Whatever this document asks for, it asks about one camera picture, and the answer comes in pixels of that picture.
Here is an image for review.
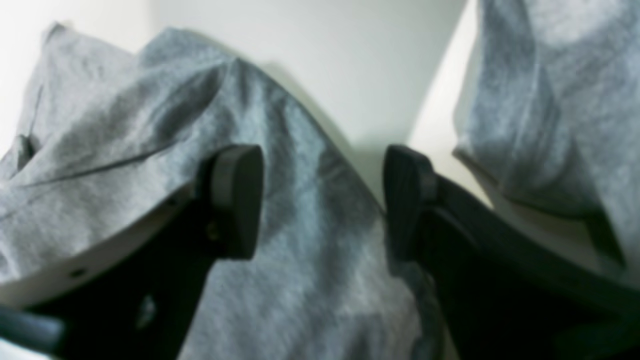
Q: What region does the grey clothes pile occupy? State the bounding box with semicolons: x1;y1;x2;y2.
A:
455;0;639;273

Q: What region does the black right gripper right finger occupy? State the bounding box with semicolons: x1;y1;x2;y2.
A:
382;145;640;360

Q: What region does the grey t-shirt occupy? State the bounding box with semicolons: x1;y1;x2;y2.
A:
1;23;443;360

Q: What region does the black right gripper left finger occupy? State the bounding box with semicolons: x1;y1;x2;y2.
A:
0;144;265;360

